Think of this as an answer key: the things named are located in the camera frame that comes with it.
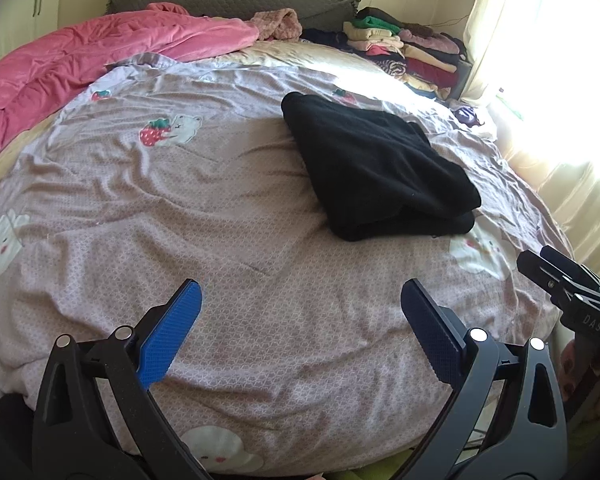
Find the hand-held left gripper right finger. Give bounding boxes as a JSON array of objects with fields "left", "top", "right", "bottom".
[{"left": 395, "top": 278, "right": 568, "bottom": 480}]

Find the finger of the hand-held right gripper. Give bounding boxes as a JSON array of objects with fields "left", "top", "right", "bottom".
[
  {"left": 540, "top": 245, "right": 600, "bottom": 293},
  {"left": 517, "top": 250, "right": 581, "bottom": 311}
]

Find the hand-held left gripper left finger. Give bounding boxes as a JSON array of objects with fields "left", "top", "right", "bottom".
[{"left": 32, "top": 279, "right": 216, "bottom": 480}]

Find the black sweater with orange cuffs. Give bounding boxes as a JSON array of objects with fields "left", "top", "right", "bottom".
[{"left": 280, "top": 91, "right": 482, "bottom": 242}]

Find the pile of folded clothes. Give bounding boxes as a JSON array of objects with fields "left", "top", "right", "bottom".
[{"left": 342, "top": 7, "right": 468, "bottom": 98}]

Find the person's right hand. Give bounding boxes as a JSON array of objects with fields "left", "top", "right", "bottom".
[{"left": 559, "top": 339, "right": 600, "bottom": 411}]

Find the lilac printed blanket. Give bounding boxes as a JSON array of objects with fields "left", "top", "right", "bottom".
[{"left": 0, "top": 52, "right": 576, "bottom": 478}]

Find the yellow-green cloth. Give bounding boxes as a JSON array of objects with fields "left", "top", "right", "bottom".
[{"left": 325, "top": 452, "right": 411, "bottom": 480}]

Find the black bedside box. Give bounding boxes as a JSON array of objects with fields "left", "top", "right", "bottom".
[{"left": 450, "top": 57, "right": 473, "bottom": 101}]

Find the cream curtain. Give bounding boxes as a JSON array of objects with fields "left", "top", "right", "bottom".
[{"left": 467, "top": 0, "right": 600, "bottom": 281}]

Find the pink quilt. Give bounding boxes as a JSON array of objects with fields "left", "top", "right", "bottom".
[{"left": 0, "top": 2, "right": 261, "bottom": 168}]

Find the dark navy garment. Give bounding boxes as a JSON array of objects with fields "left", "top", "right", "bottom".
[{"left": 300, "top": 28, "right": 353, "bottom": 51}]

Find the pink fluffy garment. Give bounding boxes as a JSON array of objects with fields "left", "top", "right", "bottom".
[{"left": 252, "top": 8, "right": 302, "bottom": 42}]

